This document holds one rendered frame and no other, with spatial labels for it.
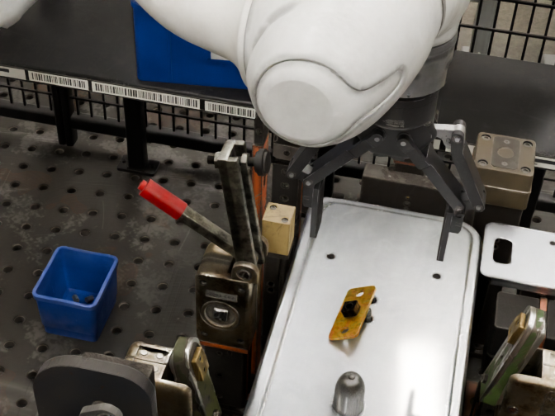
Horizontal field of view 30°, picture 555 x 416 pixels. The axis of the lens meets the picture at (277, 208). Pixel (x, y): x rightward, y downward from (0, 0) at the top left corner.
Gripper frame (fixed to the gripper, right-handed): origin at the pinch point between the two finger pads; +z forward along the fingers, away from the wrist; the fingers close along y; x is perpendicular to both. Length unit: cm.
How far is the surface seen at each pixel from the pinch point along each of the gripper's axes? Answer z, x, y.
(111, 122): 37, 55, -53
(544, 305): 15.8, 9.4, 20.3
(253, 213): 1.6, 1.1, -14.0
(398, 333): 13.8, -1.3, 3.8
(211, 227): 3.7, 0.0, -18.5
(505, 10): 114, 245, 18
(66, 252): 36, 21, -47
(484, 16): 83, 186, 10
